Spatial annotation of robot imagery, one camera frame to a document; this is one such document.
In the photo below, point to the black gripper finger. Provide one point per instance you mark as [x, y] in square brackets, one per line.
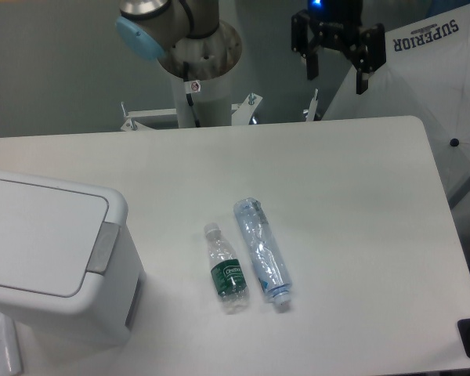
[307, 36]
[369, 55]

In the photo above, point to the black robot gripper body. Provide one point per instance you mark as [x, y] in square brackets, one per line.
[334, 24]

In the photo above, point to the white push-lid trash can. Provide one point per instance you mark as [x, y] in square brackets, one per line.
[68, 263]

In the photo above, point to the white Superior umbrella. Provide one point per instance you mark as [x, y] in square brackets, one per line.
[426, 75]

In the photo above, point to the crushed clear blue bottle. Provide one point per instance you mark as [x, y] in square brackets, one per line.
[265, 255]

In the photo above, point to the small green-label water bottle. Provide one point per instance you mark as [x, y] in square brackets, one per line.
[226, 272]

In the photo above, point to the white paper notebook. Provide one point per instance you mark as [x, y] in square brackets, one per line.
[10, 358]

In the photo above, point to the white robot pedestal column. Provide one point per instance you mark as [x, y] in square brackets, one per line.
[201, 70]

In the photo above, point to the white metal base bracket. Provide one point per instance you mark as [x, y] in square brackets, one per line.
[190, 117]

